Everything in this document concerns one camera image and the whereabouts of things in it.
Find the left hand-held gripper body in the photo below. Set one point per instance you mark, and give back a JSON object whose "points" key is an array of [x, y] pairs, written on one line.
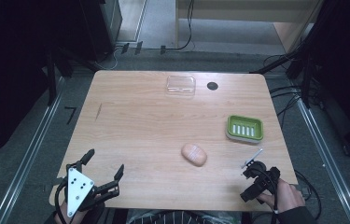
{"points": [[77, 186]]}

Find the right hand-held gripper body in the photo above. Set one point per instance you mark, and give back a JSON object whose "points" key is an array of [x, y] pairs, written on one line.
{"points": [[258, 182]]}

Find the green soap dish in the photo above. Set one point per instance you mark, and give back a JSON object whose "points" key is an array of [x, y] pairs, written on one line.
{"points": [[244, 128]]}

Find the pink soap bar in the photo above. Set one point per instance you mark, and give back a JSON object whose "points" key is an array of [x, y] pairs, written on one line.
{"points": [[194, 154]]}

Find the person's left hand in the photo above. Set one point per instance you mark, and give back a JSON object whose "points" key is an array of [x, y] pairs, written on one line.
{"points": [[96, 197]]}

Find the person's striped clothing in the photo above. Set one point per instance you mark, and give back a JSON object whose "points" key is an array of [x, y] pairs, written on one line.
{"points": [[179, 217]]}

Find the black round table grommet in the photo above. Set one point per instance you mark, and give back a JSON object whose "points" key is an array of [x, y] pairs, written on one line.
{"points": [[212, 86]]}

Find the clear plastic box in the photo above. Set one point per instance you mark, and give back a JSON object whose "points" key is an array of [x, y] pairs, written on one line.
{"points": [[181, 85]]}

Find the black curtain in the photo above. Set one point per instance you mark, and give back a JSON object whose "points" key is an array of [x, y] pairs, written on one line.
{"points": [[343, 71], [11, 71]]}

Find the black floor plug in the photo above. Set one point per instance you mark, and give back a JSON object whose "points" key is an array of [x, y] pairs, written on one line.
{"points": [[125, 48], [162, 49], [138, 47]]}

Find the dark cabinet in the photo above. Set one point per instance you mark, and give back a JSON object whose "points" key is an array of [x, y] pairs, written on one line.
{"points": [[101, 25]]}

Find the light wooden cabinet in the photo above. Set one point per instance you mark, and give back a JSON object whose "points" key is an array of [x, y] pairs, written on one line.
{"points": [[250, 18]]}

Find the metal floor rail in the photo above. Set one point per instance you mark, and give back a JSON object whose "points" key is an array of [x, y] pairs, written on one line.
{"points": [[329, 158], [28, 152]]}

